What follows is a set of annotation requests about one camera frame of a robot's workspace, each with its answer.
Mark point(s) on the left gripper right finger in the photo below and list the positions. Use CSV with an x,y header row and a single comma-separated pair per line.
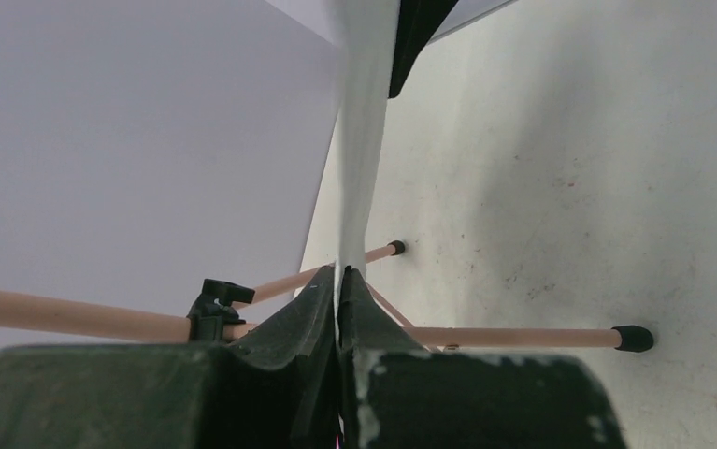
x,y
396,394

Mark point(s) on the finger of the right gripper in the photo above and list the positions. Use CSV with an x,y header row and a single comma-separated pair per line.
x,y
418,20

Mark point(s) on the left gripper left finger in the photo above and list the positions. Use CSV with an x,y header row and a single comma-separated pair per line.
x,y
272,388

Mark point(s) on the sheet music page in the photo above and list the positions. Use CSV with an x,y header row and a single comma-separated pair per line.
x,y
368,34

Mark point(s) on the pink folding music stand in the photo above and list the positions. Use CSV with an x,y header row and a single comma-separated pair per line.
x,y
47,314

